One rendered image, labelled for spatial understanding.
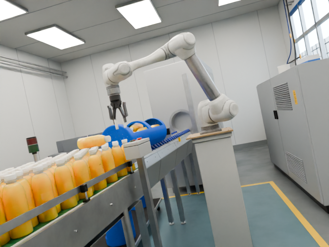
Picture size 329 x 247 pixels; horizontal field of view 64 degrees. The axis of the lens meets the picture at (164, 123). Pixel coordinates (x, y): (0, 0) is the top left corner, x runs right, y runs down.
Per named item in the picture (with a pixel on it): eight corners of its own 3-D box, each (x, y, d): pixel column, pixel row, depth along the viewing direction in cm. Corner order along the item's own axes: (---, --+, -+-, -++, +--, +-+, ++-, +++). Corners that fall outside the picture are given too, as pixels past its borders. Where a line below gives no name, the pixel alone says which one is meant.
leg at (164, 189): (175, 223, 302) (163, 169, 301) (173, 225, 297) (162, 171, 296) (170, 223, 304) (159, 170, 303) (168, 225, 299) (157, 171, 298)
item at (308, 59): (308, 65, 283) (306, 59, 283) (320, 60, 259) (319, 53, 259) (296, 68, 283) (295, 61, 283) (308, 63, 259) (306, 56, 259)
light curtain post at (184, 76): (214, 205, 332) (187, 73, 329) (213, 207, 327) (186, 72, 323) (209, 206, 334) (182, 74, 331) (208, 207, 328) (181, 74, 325)
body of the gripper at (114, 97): (122, 93, 182) (125, 107, 182) (111, 96, 184) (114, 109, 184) (117, 93, 174) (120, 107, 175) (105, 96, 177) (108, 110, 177)
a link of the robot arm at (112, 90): (110, 88, 185) (111, 96, 185) (103, 87, 176) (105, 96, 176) (121, 85, 182) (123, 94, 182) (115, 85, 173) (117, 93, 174)
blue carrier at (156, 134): (170, 139, 280) (161, 114, 280) (138, 155, 196) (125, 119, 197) (147, 147, 288) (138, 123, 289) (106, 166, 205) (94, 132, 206)
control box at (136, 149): (152, 152, 176) (149, 136, 176) (140, 158, 157) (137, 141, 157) (138, 154, 179) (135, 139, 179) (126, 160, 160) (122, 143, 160)
